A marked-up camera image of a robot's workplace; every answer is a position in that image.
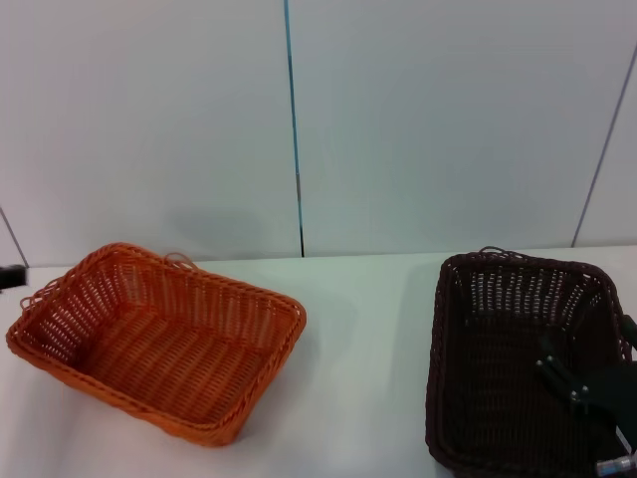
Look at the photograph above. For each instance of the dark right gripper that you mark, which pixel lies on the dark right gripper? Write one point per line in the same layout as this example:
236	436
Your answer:
614	398

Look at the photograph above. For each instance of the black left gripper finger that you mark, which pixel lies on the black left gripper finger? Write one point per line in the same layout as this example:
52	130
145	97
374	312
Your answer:
12	278

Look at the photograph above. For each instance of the dark brown woven basket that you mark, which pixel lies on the dark brown woven basket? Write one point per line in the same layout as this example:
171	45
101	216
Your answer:
497	388

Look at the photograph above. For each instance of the orange woven plastic basket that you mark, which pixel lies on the orange woven plastic basket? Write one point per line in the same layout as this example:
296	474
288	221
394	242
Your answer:
164	358

